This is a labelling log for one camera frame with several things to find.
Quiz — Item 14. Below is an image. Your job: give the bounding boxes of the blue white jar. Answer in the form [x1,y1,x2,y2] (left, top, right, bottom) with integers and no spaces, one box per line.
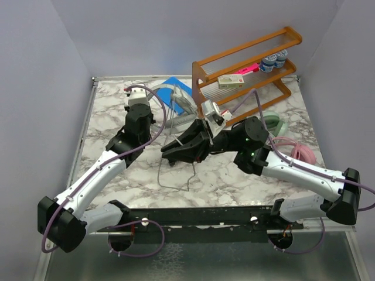
[260,54,277,73]
[274,49,288,68]

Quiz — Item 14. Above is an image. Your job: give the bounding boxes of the mint green headphones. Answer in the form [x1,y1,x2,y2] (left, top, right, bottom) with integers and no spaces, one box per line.
[262,111,288,138]

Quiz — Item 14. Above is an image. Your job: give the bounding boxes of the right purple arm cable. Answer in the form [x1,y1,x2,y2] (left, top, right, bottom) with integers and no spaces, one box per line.
[228,88,375,255]

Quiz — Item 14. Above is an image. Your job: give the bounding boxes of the pink marker pen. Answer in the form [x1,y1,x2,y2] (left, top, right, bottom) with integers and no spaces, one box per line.
[236,63,259,75]

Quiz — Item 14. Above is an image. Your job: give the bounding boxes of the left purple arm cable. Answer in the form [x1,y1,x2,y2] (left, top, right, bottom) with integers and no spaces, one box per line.
[40,84,168,259]

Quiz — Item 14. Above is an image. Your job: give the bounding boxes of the white green red box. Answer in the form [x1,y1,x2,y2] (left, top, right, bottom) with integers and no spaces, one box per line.
[217,74,244,89]

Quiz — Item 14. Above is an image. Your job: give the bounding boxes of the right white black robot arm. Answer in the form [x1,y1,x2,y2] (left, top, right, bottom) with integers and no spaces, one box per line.
[161,117,360,229]

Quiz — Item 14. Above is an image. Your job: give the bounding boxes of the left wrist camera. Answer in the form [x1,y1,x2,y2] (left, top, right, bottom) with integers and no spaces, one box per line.
[124,87,149,107]

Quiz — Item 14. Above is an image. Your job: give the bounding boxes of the blue notebook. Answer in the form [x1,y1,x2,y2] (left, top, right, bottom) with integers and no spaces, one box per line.
[153,77,197,115]

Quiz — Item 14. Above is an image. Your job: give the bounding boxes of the blue white jar right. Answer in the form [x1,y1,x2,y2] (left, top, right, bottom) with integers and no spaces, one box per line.
[274,49,288,68]

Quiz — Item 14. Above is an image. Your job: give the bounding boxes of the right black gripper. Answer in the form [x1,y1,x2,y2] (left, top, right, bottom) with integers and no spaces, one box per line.
[161,119,243,165]

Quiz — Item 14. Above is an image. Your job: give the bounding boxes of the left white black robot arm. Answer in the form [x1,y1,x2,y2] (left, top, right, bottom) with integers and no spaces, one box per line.
[37,104,153,253]

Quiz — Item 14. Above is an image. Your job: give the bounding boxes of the wooden three-tier rack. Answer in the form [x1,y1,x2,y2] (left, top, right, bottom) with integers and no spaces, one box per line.
[192,26,302,116]

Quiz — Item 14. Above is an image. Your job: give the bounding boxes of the pink grey headphones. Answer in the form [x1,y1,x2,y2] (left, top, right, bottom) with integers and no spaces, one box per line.
[272,136,316,165]

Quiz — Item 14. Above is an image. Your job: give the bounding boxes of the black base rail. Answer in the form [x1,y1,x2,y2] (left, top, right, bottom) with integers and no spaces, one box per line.
[96,204,305,244]

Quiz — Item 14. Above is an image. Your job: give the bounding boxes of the blue white jar left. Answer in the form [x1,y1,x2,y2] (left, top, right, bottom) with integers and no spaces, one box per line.
[260,54,277,73]

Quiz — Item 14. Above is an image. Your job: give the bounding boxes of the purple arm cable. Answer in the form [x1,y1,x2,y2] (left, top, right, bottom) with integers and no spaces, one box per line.
[40,84,168,259]
[228,88,375,255]

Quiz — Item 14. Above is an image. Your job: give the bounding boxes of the grey headphone cable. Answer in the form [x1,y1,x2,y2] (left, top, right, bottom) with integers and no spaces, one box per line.
[156,84,197,193]

